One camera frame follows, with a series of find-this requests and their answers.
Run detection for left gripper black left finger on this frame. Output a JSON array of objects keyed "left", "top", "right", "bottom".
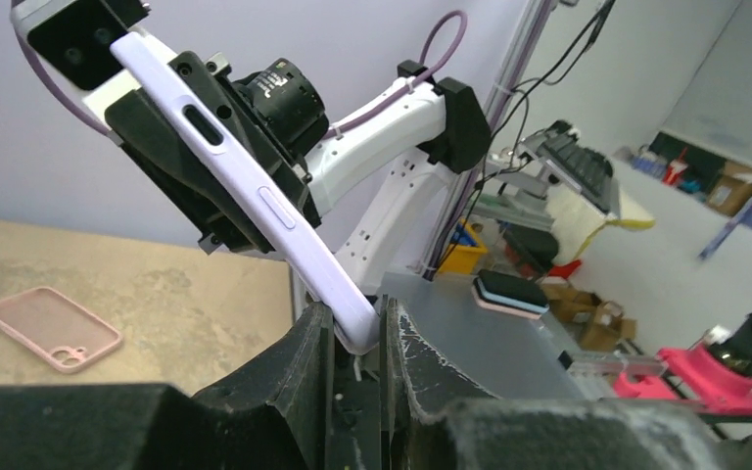
[{"left": 0, "top": 304, "right": 334, "bottom": 469}]

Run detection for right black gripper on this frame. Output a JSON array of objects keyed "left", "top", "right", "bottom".
[{"left": 105, "top": 51, "right": 322, "bottom": 253}]

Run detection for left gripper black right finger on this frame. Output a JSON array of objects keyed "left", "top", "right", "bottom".
[{"left": 380, "top": 298, "right": 752, "bottom": 469}]

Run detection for phone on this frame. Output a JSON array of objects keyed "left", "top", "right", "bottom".
[{"left": 110, "top": 32, "right": 379, "bottom": 355}]

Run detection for pink phone case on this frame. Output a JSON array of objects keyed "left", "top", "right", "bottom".
[{"left": 0, "top": 286, "right": 123, "bottom": 374}]

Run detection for stacked phone cases on shelf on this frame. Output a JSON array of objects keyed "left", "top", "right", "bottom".
[{"left": 472, "top": 269, "right": 549, "bottom": 319}]

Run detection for yellow bin in background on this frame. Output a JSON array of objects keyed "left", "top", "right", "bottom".
[{"left": 437, "top": 220, "right": 489, "bottom": 274}]

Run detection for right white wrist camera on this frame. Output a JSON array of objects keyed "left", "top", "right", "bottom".
[{"left": 10, "top": 0, "right": 151, "bottom": 134}]

